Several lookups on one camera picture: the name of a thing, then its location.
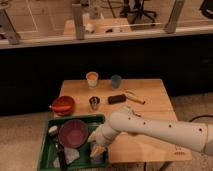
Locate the grey towel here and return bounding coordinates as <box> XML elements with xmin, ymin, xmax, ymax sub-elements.
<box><xmin>53</xmin><ymin>148</ymin><xmax>80</xmax><ymax>168</ymax></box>

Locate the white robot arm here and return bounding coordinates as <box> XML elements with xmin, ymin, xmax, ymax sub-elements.
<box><xmin>88</xmin><ymin>106</ymin><xmax>213</xmax><ymax>157</ymax></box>

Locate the purple bowl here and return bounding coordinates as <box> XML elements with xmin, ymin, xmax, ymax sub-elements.
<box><xmin>58</xmin><ymin>119</ymin><xmax>89</xmax><ymax>148</ymax></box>

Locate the red bowl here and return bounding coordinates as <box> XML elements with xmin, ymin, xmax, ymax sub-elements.
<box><xmin>49</xmin><ymin>96</ymin><xmax>75</xmax><ymax>116</ymax></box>

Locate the blue-grey sponge cloth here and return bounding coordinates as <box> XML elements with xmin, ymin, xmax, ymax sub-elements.
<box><xmin>89</xmin><ymin>141</ymin><xmax>105</xmax><ymax>166</ymax></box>

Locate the green plastic bin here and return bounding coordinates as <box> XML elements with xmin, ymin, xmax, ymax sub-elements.
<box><xmin>37</xmin><ymin>114</ymin><xmax>108</xmax><ymax>171</ymax></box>

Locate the small metal cup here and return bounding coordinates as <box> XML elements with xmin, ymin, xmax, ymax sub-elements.
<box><xmin>89</xmin><ymin>96</ymin><xmax>100</xmax><ymax>110</ymax></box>

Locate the orange white cup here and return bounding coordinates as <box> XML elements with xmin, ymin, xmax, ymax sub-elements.
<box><xmin>86</xmin><ymin>71</ymin><xmax>99</xmax><ymax>88</ymax></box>

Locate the blue cup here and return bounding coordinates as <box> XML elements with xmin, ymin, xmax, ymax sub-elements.
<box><xmin>110</xmin><ymin>74</ymin><xmax>122</xmax><ymax>88</ymax></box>

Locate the background wooden table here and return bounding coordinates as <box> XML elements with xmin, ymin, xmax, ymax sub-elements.
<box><xmin>63</xmin><ymin>18</ymin><xmax>131</xmax><ymax>36</ymax></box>

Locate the black office chair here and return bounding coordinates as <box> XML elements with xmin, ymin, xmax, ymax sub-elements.
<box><xmin>120</xmin><ymin>0</ymin><xmax>157</xmax><ymax>25</ymax></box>

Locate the black handled dish brush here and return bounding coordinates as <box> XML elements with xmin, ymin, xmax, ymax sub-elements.
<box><xmin>48</xmin><ymin>125</ymin><xmax>67</xmax><ymax>171</ymax></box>

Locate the black cable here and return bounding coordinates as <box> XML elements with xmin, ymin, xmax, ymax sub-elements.
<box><xmin>188</xmin><ymin>114</ymin><xmax>213</xmax><ymax>123</ymax></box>

